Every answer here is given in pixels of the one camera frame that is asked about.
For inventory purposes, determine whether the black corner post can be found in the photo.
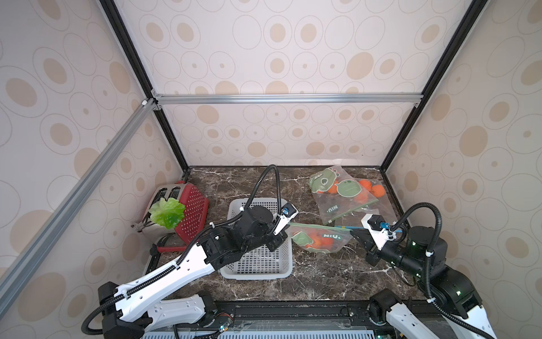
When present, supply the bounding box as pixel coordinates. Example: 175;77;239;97
380;0;489;175
98;0;190;174

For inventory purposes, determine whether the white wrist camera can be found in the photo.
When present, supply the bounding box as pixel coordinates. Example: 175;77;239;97
273;203;299;235
361;214;397;250

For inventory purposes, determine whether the blue-seal clear zip-top bag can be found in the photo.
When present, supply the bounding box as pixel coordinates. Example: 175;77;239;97
335;179;399;229

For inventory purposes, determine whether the green-seal clear zip-top bag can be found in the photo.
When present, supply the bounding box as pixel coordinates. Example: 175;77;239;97
309;165;378;225

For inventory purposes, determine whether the silver aluminium back rail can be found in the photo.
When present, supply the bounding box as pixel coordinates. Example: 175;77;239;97
144;93;423;107

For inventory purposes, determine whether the white perforated plastic basket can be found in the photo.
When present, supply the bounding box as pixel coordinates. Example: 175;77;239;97
219;197;294;281

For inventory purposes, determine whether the silver aluminium rail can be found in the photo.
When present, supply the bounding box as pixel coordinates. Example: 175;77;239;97
1;98;157;316
144;93;423;107

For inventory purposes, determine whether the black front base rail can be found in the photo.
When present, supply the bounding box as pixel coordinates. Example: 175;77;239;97
109;299;424;339

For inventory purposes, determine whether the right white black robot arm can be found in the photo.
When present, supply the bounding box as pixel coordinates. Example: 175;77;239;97
350;202;496;338

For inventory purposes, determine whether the silver aluminium left rail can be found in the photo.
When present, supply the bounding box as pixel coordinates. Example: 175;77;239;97
1;98;157;316

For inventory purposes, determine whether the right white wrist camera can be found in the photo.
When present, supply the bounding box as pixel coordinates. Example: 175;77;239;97
361;214;397;250

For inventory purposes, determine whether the orange toy mandarin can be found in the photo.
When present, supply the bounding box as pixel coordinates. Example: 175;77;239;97
313;237;334;251

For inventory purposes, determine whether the black left corner post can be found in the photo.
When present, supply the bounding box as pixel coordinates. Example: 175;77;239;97
98;0;190;174

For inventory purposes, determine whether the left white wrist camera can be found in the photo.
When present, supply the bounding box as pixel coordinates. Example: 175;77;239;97
273;203;299;235

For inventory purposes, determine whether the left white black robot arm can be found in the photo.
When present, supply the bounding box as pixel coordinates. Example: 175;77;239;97
81;165;297;338

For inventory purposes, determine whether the black right corner post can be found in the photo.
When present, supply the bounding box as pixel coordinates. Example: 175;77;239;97
380;0;489;175

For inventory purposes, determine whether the green toy lettuce leaf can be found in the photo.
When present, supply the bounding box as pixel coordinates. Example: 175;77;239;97
149;198;186;230

